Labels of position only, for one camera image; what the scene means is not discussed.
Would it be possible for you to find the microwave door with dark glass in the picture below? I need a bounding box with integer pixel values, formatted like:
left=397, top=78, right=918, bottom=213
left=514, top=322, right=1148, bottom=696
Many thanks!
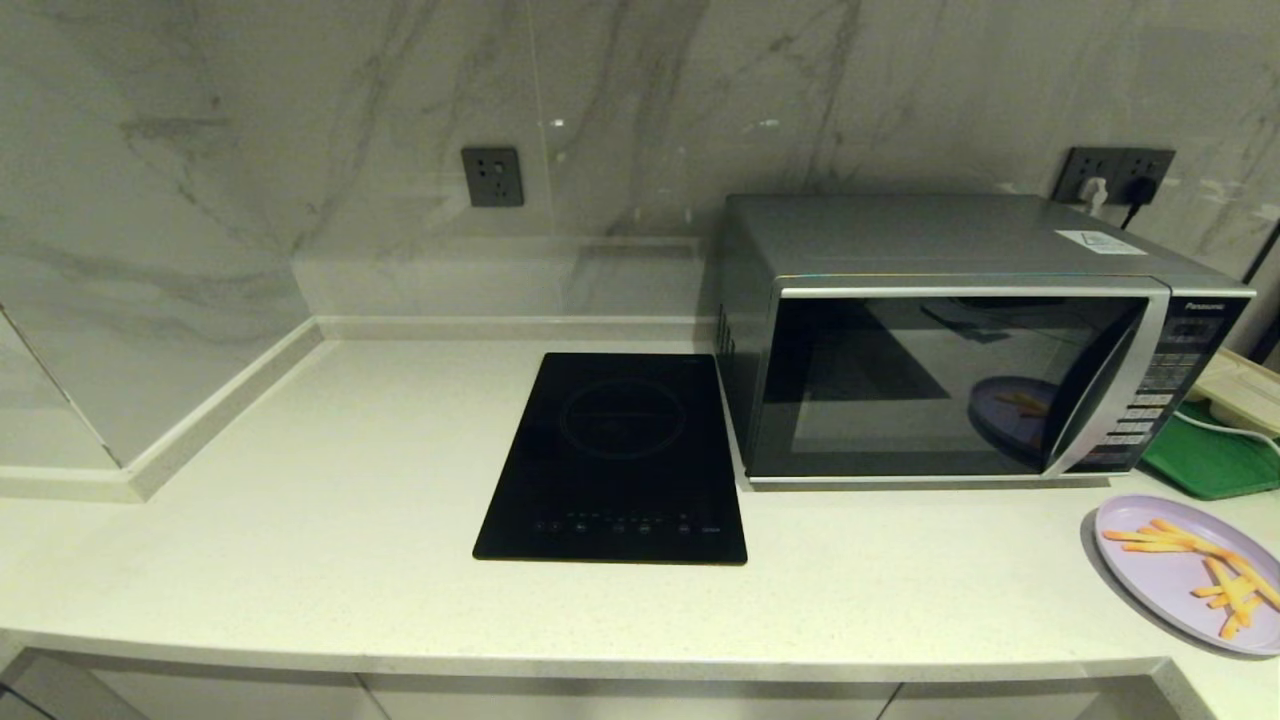
left=745, top=286, right=1173, bottom=482

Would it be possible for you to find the purple oval plate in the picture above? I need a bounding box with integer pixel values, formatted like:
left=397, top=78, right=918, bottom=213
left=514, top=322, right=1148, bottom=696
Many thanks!
left=1094, top=495, right=1280, bottom=657

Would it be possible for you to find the silver microwave oven body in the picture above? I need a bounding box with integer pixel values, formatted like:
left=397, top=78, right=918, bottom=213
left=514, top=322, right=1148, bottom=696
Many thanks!
left=712, top=194, right=1258, bottom=488

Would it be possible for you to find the black glass induction cooktop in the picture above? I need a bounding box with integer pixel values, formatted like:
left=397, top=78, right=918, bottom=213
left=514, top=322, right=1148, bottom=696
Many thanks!
left=472, top=352, right=749, bottom=567

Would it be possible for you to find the beige cabinet front panel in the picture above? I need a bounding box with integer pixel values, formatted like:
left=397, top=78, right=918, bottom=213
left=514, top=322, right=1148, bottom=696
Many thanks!
left=880, top=680, right=1181, bottom=720

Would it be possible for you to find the black power plug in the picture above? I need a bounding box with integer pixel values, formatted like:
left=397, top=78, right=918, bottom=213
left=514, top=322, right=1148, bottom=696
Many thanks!
left=1121, top=178, right=1159, bottom=230

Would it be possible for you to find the green plastic cutting board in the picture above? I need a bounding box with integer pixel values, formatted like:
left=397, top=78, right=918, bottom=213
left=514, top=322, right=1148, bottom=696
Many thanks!
left=1140, top=400, right=1280, bottom=502

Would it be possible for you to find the beige plastic power strip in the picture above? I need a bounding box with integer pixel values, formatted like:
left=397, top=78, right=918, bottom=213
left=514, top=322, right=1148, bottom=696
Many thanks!
left=1190, top=347, right=1280, bottom=439

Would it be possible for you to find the grey single wall socket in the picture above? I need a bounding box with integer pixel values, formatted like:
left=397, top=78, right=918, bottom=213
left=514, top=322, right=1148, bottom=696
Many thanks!
left=461, top=147, right=525, bottom=209

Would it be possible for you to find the grey double wall socket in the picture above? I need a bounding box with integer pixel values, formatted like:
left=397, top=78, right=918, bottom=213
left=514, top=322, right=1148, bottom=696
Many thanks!
left=1054, top=147, right=1178, bottom=205

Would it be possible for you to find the white power cable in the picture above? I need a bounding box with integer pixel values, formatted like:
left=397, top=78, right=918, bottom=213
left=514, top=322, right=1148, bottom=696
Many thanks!
left=1175, top=408, right=1280, bottom=441

